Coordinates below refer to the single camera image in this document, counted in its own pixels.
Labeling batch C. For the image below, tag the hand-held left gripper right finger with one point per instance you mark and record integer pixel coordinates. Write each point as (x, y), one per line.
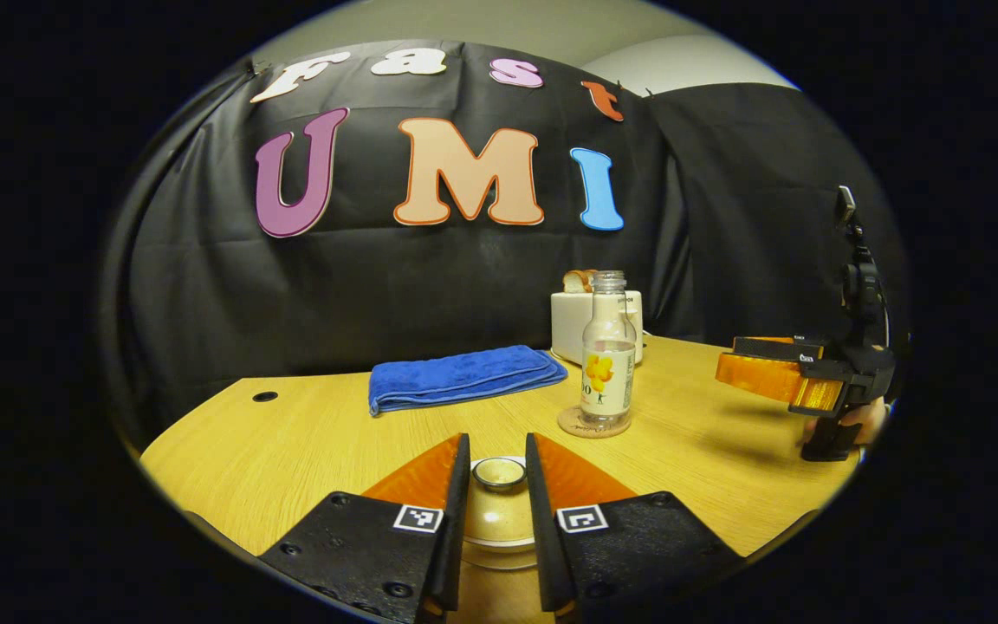
(629, 555)

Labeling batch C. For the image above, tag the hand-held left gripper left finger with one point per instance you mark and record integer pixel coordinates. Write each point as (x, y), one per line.
(360, 555)

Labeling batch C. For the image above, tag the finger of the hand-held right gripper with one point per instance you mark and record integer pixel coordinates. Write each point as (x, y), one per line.
(759, 373)

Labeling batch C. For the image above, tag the cream ceramic teacup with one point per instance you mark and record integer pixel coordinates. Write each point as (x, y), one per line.
(499, 546)

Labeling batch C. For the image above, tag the cream teacup lid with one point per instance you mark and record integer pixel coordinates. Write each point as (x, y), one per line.
(499, 511)

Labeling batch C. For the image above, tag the round wooden coaster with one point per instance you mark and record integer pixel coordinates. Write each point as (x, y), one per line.
(570, 425)

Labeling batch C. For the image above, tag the clear glass water bottle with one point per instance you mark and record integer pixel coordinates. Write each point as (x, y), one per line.
(607, 373)

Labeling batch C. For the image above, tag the cream ceramic saucer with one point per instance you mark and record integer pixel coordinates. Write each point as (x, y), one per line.
(499, 562)

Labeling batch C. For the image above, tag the cream toaster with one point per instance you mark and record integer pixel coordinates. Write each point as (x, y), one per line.
(567, 325)

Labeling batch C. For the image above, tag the toast bread slice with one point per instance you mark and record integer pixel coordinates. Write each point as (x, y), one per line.
(577, 281)

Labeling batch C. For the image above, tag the folded blue towel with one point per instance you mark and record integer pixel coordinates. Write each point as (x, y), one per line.
(464, 374)

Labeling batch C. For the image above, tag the black backdrop cloth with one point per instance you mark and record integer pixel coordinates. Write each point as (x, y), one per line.
(378, 286)

